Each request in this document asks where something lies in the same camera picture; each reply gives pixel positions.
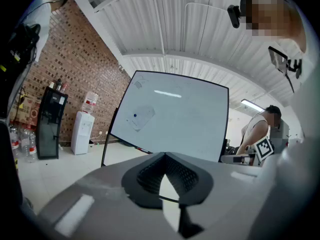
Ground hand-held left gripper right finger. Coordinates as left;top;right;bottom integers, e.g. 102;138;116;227
165;152;273;240

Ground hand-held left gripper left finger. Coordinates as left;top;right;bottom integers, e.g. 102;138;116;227
37;152;181;240

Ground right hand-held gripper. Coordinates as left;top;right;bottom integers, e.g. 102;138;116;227
220;136;275;166

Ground white whiteboard with black frame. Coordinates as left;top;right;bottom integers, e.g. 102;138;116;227
109;70;230;164

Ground white printed paper sheet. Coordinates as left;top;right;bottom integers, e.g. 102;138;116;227
125;104;156;133

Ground red and silver pen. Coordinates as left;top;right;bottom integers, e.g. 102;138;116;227
135;146;153;155

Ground long ceiling light fixture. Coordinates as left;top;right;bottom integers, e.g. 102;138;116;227
240;98;266;113

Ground person in white shirt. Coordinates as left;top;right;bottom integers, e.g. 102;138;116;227
268;37;320;160

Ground white water dispenser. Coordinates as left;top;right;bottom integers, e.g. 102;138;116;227
70;110;96;156

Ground black chest-mounted device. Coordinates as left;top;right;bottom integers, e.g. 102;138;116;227
267;45;304;94

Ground clear plastic water bottle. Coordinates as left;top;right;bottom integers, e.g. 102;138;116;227
8;124;21;160
23;127;39;164

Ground black glass-front cabinet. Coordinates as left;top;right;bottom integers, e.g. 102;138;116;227
35;85;69;160

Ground clear water jug red label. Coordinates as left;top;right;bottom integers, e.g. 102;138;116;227
82;91;99;114

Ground brown cardboard box red print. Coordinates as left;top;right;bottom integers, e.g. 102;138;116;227
9;95;42;128

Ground person's head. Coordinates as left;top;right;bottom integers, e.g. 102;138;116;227
239;0;308;54

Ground black equipment pack yellow labels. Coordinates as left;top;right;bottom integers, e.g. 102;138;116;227
0;23;42;118

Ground black head-mounted camera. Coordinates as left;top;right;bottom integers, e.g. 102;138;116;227
226;4;243;30

